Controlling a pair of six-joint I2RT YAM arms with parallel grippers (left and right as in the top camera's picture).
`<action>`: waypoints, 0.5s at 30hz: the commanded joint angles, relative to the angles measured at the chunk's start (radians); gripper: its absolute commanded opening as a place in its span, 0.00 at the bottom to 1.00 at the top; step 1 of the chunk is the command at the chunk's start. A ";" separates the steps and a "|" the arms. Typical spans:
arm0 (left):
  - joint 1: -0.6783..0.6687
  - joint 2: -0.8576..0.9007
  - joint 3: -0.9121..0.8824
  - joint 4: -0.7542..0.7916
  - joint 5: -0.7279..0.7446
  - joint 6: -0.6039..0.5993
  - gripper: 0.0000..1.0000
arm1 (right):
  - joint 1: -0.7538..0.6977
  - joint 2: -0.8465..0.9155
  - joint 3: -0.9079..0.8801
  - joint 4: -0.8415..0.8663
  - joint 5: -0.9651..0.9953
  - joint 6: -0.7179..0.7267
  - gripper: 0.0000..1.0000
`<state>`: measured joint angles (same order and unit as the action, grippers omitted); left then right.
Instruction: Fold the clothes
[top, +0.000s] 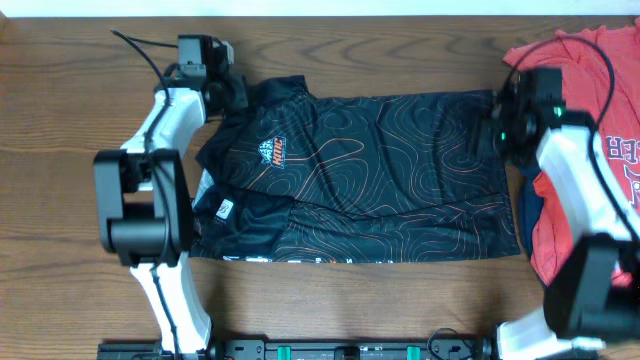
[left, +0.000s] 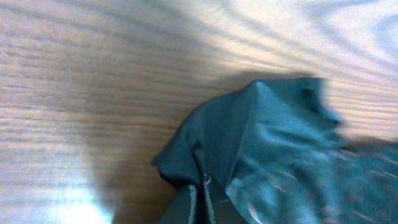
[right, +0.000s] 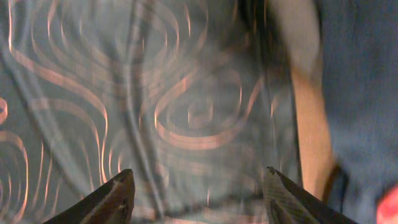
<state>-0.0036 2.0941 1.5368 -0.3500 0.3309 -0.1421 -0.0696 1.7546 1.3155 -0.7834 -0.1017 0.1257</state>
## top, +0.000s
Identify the red printed t-shirt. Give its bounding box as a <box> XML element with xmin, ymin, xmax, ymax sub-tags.
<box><xmin>502</xmin><ymin>18</ymin><xmax>640</xmax><ymax>289</ymax></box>

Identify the navy blue garment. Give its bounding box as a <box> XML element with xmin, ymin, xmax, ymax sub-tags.
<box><xmin>517</xmin><ymin>165</ymin><xmax>544</xmax><ymax>258</ymax></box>

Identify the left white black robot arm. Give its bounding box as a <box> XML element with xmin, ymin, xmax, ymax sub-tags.
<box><xmin>93</xmin><ymin>75</ymin><xmax>247</xmax><ymax>359</ymax></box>

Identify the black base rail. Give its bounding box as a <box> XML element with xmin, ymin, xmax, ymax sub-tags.
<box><xmin>97</xmin><ymin>327</ymin><xmax>601</xmax><ymax>360</ymax></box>

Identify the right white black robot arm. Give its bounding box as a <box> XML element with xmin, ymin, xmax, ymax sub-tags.
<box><xmin>483</xmin><ymin>95</ymin><xmax>639</xmax><ymax>359</ymax></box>

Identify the black orange-patterned jersey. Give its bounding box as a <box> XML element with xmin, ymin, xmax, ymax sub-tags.
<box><xmin>191</xmin><ymin>75</ymin><xmax>520</xmax><ymax>264</ymax></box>

